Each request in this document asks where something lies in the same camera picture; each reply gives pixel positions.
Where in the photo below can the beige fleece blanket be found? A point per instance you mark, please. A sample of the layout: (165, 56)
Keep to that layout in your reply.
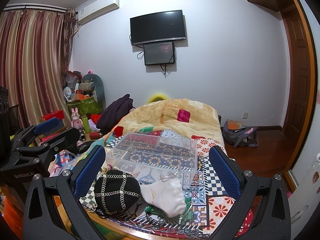
(184, 116)

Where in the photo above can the large black wall television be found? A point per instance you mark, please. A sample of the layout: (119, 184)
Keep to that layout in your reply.
(157, 26)

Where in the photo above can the clear plastic storage box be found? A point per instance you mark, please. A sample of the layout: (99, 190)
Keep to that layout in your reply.
(151, 158)

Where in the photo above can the patchwork patterned tablecloth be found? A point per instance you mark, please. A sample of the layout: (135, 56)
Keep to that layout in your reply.
(210, 202)

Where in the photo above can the green cylinder bottle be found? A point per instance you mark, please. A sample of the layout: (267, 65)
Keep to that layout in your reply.
(86, 124)

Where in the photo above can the grey backpack on floor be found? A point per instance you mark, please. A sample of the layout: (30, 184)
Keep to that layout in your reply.
(238, 135)

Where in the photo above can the green knit cloth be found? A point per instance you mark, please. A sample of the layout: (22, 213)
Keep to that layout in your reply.
(182, 219)

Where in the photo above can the brown wooden door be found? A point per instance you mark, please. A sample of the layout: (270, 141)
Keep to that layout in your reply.
(302, 94)

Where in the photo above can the striped red gold curtain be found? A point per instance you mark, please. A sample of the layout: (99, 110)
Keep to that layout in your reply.
(36, 48)

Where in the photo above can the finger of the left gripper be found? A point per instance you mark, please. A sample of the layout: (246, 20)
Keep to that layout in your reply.
(28, 135)
(47, 150)

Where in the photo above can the white drawstring pouch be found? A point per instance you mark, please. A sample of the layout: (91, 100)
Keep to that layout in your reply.
(165, 195)

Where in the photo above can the checkered pouch with gold tie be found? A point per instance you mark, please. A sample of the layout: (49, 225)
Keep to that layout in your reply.
(88, 201)

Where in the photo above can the small black wall monitor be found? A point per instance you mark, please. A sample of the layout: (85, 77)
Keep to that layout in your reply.
(159, 53)

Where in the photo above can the wall power socket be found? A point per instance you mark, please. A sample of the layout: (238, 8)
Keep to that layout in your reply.
(244, 115)

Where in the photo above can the red box stack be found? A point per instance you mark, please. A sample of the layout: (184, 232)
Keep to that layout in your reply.
(55, 114)

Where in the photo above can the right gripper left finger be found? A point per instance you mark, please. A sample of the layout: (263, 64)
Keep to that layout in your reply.
(41, 217)

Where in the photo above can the white air conditioner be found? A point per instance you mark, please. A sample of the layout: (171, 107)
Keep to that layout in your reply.
(94, 9)

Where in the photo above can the dark purple clothing pile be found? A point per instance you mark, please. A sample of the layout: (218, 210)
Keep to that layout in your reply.
(114, 113)

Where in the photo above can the pink bunny toy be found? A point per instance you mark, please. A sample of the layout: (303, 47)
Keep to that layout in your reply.
(76, 121)

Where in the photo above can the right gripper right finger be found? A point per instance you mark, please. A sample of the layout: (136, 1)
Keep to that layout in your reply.
(272, 219)

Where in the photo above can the yellow green chair back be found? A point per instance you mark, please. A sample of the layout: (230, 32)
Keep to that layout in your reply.
(157, 97)

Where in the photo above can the grey plush toy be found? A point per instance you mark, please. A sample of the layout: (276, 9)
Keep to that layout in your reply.
(92, 83)

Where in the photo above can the green gift box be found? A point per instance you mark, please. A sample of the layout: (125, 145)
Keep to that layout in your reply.
(86, 106)

